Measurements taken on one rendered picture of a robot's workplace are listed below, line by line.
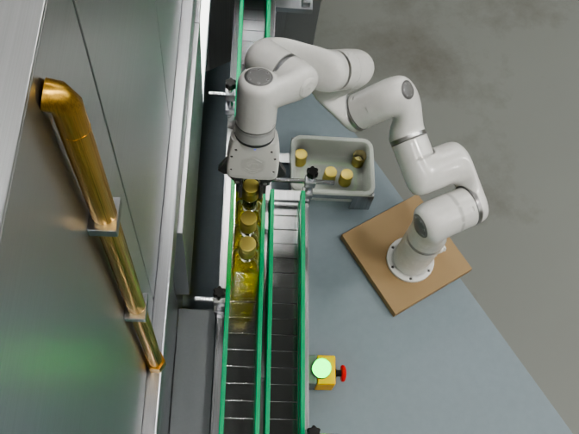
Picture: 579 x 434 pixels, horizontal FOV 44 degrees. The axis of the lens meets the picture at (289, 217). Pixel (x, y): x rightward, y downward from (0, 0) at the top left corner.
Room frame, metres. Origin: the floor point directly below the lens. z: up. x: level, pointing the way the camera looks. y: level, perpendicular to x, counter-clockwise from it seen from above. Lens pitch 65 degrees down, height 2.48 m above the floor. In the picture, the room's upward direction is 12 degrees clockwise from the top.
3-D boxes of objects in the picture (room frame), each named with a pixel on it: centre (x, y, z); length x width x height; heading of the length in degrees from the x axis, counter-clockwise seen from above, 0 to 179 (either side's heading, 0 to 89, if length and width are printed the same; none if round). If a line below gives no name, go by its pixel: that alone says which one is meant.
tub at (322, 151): (0.95, -0.08, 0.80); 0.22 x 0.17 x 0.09; 100
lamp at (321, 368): (0.41, -0.15, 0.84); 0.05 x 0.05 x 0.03
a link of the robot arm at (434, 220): (0.76, -0.34, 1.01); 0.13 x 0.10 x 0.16; 126
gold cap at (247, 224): (0.60, 0.08, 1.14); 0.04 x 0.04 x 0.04
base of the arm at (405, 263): (0.77, -0.35, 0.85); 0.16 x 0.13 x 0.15; 127
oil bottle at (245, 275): (0.55, 0.07, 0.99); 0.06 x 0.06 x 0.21; 12
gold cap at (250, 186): (0.66, 0.09, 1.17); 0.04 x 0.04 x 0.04
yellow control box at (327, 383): (0.41, -0.15, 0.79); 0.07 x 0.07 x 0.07; 10
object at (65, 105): (0.22, 0.15, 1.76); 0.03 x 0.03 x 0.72; 10
